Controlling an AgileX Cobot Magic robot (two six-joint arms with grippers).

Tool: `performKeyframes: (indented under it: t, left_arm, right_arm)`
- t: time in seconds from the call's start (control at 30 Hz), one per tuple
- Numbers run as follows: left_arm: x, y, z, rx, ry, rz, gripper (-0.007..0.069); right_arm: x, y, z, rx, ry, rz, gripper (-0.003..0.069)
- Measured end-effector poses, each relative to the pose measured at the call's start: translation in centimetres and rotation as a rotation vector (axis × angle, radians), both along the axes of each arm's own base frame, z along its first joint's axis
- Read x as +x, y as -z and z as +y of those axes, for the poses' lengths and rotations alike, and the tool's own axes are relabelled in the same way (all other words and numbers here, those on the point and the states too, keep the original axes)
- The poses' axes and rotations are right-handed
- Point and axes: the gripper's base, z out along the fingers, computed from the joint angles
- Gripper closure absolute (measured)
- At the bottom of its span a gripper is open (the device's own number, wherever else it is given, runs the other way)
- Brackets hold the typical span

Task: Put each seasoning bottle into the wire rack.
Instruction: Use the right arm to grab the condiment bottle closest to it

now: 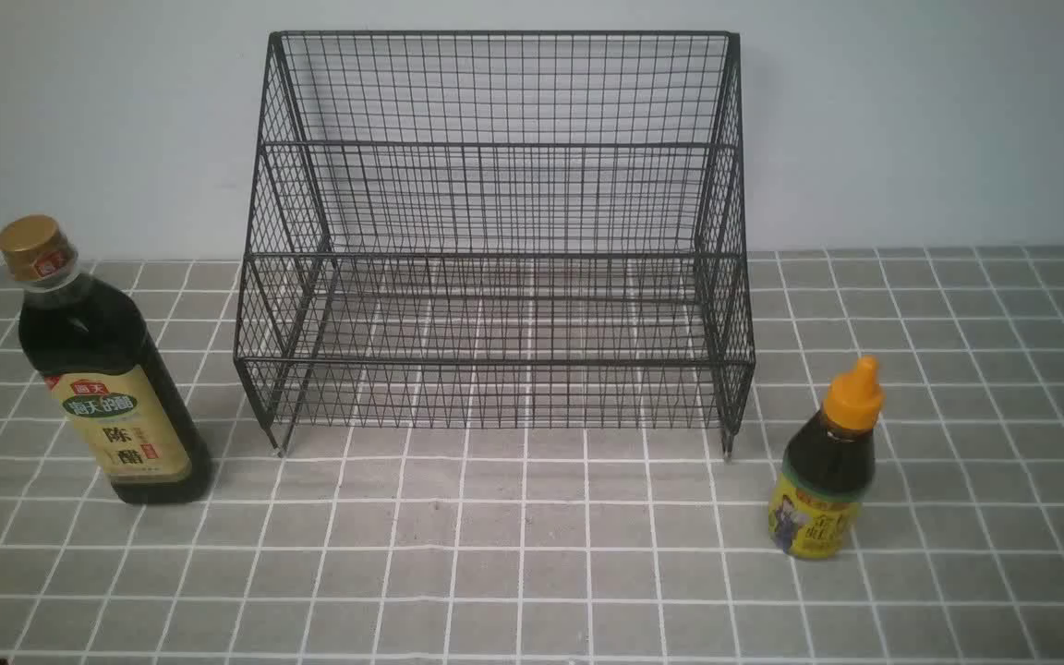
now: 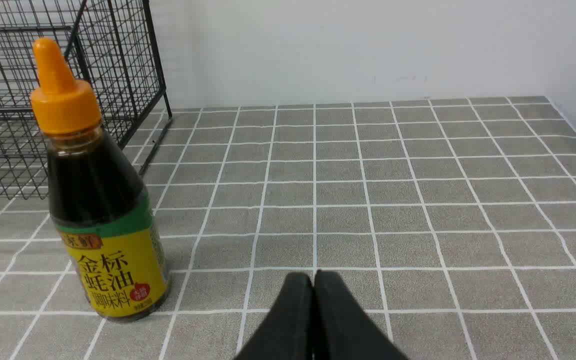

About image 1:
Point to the small bottle orange cap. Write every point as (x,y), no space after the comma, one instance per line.
(828,466)

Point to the dark vinegar bottle yellow label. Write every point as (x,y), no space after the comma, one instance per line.
(93,349)

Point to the grey grid tablecloth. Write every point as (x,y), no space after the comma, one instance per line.
(443,546)

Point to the black wire mesh shelf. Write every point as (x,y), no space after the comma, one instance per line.
(517,229)

